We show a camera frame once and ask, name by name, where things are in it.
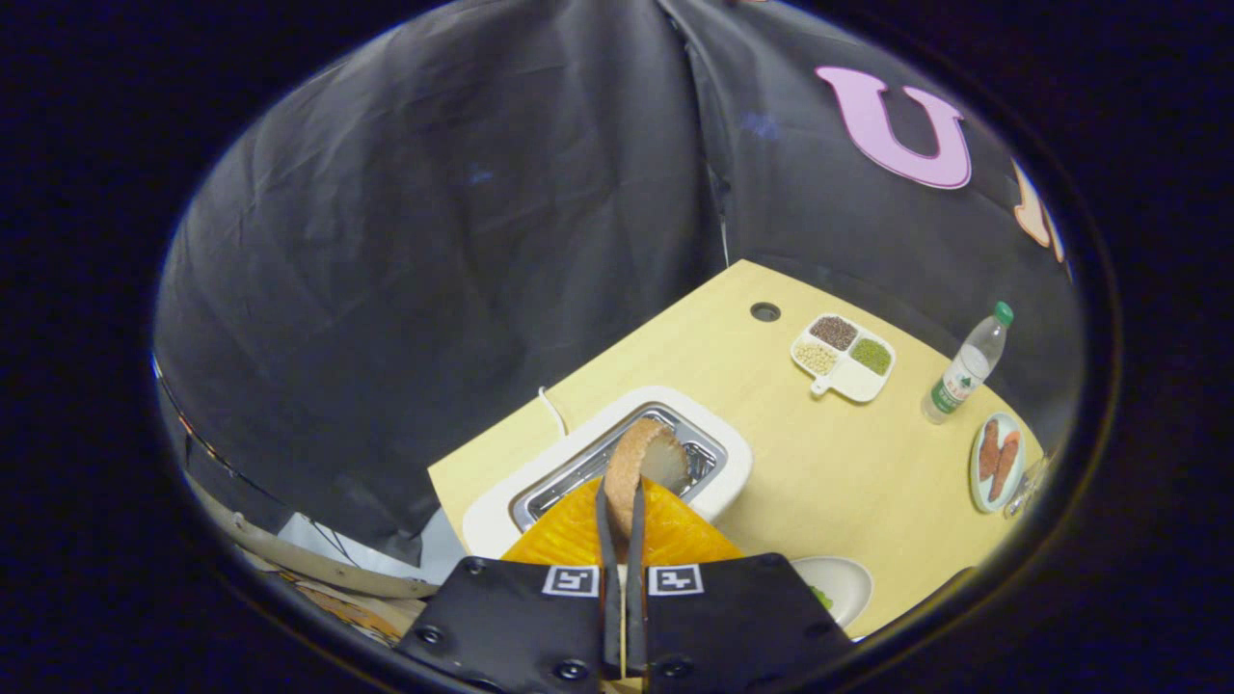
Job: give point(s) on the small pale blue plate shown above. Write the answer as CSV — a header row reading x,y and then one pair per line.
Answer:
x,y
981,493

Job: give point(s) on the brown meat piece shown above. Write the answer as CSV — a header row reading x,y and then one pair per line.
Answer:
x,y
989,448
1005,465

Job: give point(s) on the white toaster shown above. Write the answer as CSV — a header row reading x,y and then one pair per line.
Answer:
x,y
675,400

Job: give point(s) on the large white plate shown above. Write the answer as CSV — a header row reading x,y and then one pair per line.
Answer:
x,y
844,578

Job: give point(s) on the toasted bread slice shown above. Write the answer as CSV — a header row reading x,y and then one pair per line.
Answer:
x,y
627,472

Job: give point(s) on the person's beige jacket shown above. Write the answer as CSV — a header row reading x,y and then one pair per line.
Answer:
x,y
366,617

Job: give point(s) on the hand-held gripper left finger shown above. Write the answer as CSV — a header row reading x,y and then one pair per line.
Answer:
x,y
609,617

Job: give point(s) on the black backdrop cloth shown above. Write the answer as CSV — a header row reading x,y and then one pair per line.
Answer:
x,y
434,241

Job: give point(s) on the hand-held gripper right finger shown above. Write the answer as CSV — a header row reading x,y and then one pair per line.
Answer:
x,y
636,617

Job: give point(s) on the green lettuce leaf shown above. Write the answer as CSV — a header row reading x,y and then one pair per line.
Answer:
x,y
822,599

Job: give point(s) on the white divided seed dish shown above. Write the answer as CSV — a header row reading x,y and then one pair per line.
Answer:
x,y
853,381

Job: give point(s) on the clear plastic water bottle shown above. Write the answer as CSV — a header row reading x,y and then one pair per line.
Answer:
x,y
964,371

